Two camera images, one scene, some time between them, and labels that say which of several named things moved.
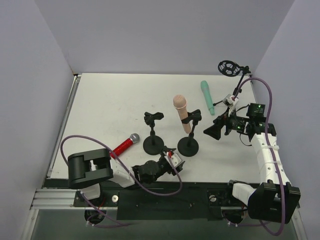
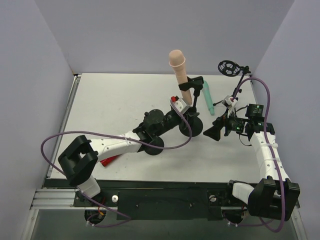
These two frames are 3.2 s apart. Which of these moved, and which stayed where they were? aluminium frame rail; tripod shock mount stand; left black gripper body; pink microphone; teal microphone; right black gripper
Moved: left black gripper body; pink microphone
Stayed: tripod shock mount stand; teal microphone; aluminium frame rail; right black gripper
